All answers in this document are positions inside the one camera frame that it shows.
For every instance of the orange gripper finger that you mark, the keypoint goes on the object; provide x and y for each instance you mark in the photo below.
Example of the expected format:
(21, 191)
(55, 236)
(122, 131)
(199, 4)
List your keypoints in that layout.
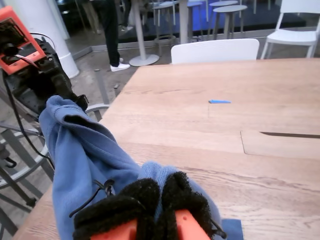
(185, 210)
(120, 215)

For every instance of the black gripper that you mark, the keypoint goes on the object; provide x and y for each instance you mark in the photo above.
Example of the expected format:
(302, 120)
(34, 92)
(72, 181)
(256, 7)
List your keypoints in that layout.
(78, 99)

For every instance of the blue printed T-shirt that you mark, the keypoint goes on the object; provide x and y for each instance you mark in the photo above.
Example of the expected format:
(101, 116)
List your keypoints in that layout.
(82, 155)

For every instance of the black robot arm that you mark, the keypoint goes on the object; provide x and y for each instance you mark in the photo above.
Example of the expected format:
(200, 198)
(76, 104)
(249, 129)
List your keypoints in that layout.
(27, 100)

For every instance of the person in dark trousers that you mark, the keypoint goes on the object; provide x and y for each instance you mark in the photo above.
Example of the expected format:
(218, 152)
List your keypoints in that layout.
(111, 32)

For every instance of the white round pillar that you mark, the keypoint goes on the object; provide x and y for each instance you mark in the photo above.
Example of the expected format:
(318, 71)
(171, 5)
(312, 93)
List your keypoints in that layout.
(50, 30)

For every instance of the blue tape piece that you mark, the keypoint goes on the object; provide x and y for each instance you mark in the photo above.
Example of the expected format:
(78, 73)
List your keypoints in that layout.
(220, 101)

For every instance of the white plastic chair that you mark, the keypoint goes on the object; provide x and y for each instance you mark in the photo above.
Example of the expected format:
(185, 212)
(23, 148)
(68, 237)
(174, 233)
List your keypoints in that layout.
(292, 35)
(215, 51)

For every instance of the grey round stool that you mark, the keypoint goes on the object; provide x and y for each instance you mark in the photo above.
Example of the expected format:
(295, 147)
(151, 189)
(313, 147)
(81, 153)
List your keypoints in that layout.
(222, 3)
(230, 8)

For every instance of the orange camera mount frame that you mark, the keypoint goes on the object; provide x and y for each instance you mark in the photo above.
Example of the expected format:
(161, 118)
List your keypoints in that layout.
(35, 53)

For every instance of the white table pedestal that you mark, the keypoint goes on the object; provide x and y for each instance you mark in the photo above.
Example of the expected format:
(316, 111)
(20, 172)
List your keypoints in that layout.
(140, 35)

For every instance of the black camera in orange frame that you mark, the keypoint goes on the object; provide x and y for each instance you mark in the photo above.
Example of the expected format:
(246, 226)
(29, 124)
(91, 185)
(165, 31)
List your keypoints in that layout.
(10, 35)

